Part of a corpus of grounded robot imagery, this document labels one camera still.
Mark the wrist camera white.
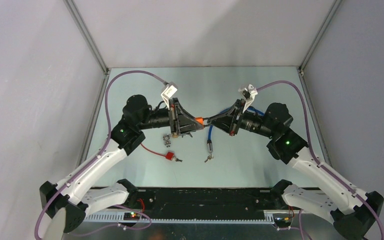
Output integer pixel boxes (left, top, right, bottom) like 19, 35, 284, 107
238, 83, 258, 112
160, 82, 178, 108

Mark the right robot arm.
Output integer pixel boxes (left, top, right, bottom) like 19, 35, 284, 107
207, 100, 384, 240

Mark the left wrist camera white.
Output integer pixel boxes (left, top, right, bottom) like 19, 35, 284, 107
160, 82, 178, 108

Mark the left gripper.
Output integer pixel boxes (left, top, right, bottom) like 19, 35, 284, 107
138, 98, 204, 136

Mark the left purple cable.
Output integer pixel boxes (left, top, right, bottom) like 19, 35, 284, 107
34, 70, 168, 240

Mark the red cable padlock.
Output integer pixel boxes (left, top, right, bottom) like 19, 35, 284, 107
140, 143, 183, 163

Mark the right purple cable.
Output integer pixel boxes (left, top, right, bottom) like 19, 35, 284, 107
256, 80, 384, 240

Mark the orange black padlock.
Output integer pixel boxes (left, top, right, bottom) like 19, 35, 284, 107
195, 117, 211, 128

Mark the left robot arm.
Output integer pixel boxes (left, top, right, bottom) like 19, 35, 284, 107
39, 94, 205, 236

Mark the silver key bunch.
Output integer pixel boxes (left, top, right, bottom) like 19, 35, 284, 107
162, 134, 172, 148

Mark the blue cable lock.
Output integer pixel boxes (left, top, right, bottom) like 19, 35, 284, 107
204, 106, 264, 163

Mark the purple cable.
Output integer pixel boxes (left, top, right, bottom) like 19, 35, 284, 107
34, 70, 168, 240
256, 80, 384, 240

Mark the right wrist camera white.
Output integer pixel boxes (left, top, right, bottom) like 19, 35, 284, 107
238, 83, 258, 112

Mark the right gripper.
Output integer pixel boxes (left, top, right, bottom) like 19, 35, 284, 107
205, 99, 274, 139

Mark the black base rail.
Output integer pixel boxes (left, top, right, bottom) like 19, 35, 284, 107
105, 187, 299, 220

